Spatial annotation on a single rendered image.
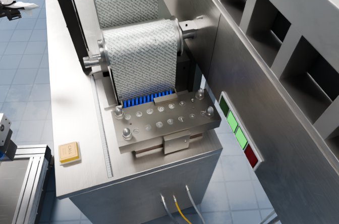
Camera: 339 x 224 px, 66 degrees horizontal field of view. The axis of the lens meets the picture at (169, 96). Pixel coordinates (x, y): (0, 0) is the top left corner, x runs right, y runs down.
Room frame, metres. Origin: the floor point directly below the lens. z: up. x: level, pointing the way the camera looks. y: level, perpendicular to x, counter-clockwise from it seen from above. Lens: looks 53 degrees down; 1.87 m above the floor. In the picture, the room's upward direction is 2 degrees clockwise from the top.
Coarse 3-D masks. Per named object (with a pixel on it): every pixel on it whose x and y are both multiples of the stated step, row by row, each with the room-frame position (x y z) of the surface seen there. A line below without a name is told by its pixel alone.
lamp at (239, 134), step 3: (240, 129) 0.40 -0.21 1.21; (237, 132) 0.40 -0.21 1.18; (240, 132) 0.39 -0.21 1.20; (237, 135) 0.40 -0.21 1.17; (240, 135) 0.39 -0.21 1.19; (243, 135) 0.38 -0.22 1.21; (237, 138) 0.39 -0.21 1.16; (240, 138) 0.38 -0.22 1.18; (243, 138) 0.37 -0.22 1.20; (240, 141) 0.38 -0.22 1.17; (243, 141) 0.37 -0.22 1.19; (246, 141) 0.36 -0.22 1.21; (240, 144) 0.37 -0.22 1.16; (243, 144) 0.36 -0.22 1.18; (243, 147) 0.36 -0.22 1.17
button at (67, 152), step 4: (64, 144) 0.47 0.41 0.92; (68, 144) 0.47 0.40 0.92; (72, 144) 0.47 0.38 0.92; (76, 144) 0.48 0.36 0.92; (60, 148) 0.46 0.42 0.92; (64, 148) 0.46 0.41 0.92; (68, 148) 0.46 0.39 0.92; (72, 148) 0.46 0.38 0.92; (76, 148) 0.46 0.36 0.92; (60, 152) 0.44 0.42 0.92; (64, 152) 0.44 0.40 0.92; (68, 152) 0.44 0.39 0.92; (72, 152) 0.44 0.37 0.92; (76, 152) 0.44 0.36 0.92; (60, 156) 0.42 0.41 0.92; (64, 156) 0.42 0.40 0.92; (68, 156) 0.42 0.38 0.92; (72, 156) 0.42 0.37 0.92; (76, 156) 0.42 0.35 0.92; (60, 160) 0.41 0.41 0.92; (64, 160) 0.41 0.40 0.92; (68, 160) 0.41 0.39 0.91
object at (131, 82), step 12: (168, 60) 0.68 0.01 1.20; (120, 72) 0.63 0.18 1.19; (132, 72) 0.64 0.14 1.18; (144, 72) 0.65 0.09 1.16; (156, 72) 0.67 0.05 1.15; (168, 72) 0.68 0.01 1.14; (120, 84) 0.62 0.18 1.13; (132, 84) 0.64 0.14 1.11; (144, 84) 0.65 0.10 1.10; (156, 84) 0.67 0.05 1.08; (168, 84) 0.68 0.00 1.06; (120, 96) 0.62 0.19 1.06; (132, 96) 0.63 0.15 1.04
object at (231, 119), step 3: (231, 114) 0.45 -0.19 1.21; (228, 117) 0.46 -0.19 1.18; (231, 117) 0.45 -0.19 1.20; (228, 120) 0.46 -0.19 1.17; (231, 120) 0.44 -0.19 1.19; (234, 120) 0.43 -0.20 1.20; (231, 123) 0.44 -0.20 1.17; (234, 123) 0.43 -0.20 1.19; (231, 126) 0.43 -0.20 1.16; (234, 126) 0.42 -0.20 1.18; (234, 129) 0.42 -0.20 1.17
